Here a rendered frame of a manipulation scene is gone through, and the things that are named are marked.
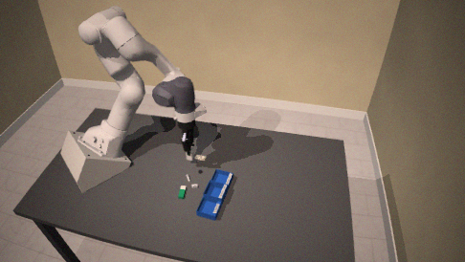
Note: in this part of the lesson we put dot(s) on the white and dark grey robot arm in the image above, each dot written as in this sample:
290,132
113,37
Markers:
106,140

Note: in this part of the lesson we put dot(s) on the blue rack of three labelled bins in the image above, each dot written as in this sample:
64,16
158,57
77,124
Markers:
208,207

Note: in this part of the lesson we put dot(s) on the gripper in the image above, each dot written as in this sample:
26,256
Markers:
187,140

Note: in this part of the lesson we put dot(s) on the green and white eraser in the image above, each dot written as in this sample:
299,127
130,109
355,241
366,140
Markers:
182,192

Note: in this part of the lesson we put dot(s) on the cream domino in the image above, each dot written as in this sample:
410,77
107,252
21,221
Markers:
199,157

